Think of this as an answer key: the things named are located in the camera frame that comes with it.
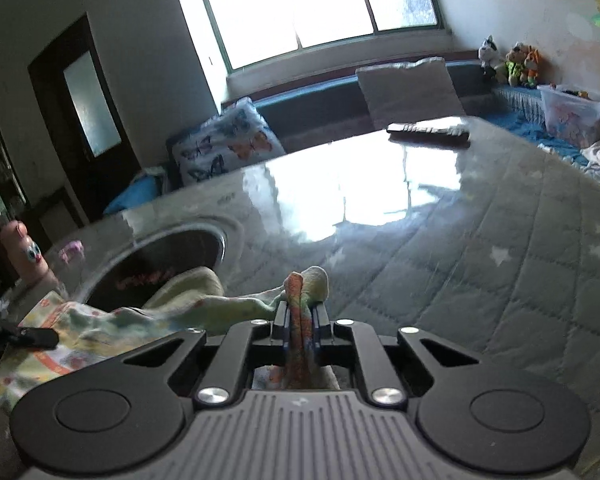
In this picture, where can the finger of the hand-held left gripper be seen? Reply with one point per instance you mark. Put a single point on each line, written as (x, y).
(35, 337)

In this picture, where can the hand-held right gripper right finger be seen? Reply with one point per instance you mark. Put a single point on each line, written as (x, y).
(316, 332)

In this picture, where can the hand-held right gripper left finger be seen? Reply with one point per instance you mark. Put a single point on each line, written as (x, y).
(283, 334)

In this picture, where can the pastel printed shirt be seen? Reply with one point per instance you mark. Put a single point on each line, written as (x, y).
(105, 320)

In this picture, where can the pink cartoon-eyed bottle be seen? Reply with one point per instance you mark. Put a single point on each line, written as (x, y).
(27, 255)

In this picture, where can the small pink cloth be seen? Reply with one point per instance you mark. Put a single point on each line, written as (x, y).
(72, 251)

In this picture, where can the dark wooden cabinet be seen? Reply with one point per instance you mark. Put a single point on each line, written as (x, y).
(0, 180)

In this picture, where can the blue cloth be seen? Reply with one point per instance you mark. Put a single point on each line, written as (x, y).
(132, 195)

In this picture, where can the butterfly print cushion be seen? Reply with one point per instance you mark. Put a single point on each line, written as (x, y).
(230, 145)

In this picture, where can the dark bench sofa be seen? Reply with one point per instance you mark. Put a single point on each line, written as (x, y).
(315, 105)

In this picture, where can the black remote control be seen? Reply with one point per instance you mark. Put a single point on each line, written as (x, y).
(427, 131)

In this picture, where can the dark wooden door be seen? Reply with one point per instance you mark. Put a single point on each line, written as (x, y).
(85, 105)

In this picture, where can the plain grey cushion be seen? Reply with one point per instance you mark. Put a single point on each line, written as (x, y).
(405, 92)

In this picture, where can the blue bench blanket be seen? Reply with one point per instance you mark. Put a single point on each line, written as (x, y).
(525, 120)

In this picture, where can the black white plush toy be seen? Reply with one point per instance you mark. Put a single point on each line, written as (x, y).
(489, 57)

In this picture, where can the large window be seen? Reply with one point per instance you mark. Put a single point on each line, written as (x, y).
(320, 5)

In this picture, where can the yellow green plush toy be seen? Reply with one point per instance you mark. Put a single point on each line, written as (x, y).
(515, 65)

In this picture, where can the clear plastic storage bin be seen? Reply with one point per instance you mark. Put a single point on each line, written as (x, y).
(575, 115)

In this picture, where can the orange plush toy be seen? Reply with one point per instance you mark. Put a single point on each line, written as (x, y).
(531, 67)

